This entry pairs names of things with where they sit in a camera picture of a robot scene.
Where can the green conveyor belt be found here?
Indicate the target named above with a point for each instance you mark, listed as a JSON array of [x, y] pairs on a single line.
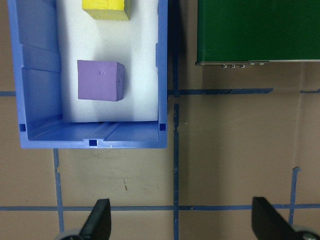
[[257, 30]]

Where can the blue plastic storage bin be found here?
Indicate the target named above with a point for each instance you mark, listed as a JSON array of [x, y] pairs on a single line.
[[37, 87]]

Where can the yellow foam block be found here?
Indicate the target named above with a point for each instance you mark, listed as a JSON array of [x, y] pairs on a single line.
[[105, 10]]

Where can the purple foam block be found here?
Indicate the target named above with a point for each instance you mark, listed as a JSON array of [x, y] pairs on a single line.
[[97, 81]]

